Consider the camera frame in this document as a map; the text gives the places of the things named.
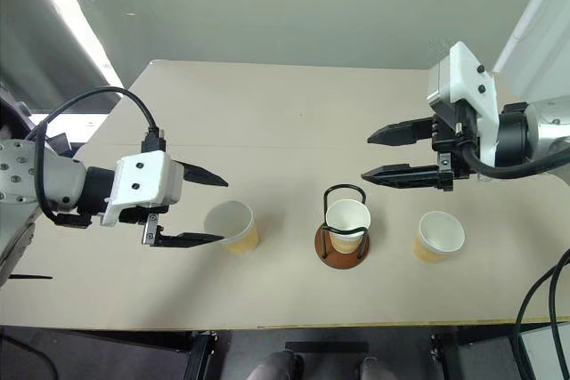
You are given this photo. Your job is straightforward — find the black table leg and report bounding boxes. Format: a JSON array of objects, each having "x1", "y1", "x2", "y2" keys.
[
  {"x1": 429, "y1": 328, "x2": 460, "y2": 380},
  {"x1": 184, "y1": 330, "x2": 219, "y2": 380}
]

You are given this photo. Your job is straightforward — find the black wire cup holder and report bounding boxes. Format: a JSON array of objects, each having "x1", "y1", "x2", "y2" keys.
[{"x1": 314, "y1": 183, "x2": 371, "y2": 269}]

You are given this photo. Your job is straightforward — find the dark grey rounded shape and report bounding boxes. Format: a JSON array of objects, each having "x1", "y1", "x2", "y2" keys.
[
  {"x1": 247, "y1": 351, "x2": 304, "y2": 380},
  {"x1": 358, "y1": 355, "x2": 400, "y2": 380}
]

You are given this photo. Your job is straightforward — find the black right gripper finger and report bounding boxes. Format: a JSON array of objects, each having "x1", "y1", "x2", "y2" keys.
[
  {"x1": 360, "y1": 163, "x2": 440, "y2": 190},
  {"x1": 367, "y1": 116, "x2": 434, "y2": 147}
]

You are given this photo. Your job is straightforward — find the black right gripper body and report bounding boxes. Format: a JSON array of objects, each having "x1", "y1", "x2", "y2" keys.
[{"x1": 430, "y1": 101, "x2": 482, "y2": 192}]

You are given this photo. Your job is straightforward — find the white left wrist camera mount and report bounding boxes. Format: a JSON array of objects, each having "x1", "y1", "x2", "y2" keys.
[{"x1": 100, "y1": 151, "x2": 184, "y2": 227}]

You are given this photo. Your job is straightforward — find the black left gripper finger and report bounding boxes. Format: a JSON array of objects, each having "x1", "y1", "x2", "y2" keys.
[
  {"x1": 180, "y1": 160, "x2": 230, "y2": 188},
  {"x1": 158, "y1": 231, "x2": 226, "y2": 249}
]

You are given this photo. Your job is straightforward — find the tan paper cup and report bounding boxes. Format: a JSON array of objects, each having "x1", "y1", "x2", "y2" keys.
[
  {"x1": 412, "y1": 210, "x2": 467, "y2": 264},
  {"x1": 325, "y1": 198, "x2": 372, "y2": 256},
  {"x1": 203, "y1": 200, "x2": 260, "y2": 255}
]

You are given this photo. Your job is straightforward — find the black hanging cable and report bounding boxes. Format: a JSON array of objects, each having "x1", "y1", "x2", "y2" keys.
[
  {"x1": 510, "y1": 249, "x2": 570, "y2": 380},
  {"x1": 548, "y1": 263, "x2": 570, "y2": 380}
]

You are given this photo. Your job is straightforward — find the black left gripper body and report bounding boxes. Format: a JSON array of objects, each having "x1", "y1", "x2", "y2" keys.
[{"x1": 116, "y1": 204, "x2": 171, "y2": 247}]

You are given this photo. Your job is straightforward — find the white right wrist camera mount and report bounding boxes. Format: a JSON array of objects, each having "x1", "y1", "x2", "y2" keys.
[{"x1": 426, "y1": 41, "x2": 501, "y2": 168}]

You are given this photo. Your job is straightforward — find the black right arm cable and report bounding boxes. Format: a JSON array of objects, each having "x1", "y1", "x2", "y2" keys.
[{"x1": 460, "y1": 139, "x2": 570, "y2": 180}]

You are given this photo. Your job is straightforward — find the white box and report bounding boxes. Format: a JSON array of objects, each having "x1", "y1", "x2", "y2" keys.
[{"x1": 518, "y1": 319, "x2": 570, "y2": 380}]

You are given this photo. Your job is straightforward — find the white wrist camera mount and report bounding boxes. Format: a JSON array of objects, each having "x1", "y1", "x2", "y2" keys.
[
  {"x1": 426, "y1": 41, "x2": 501, "y2": 168},
  {"x1": 100, "y1": 151, "x2": 184, "y2": 227}
]

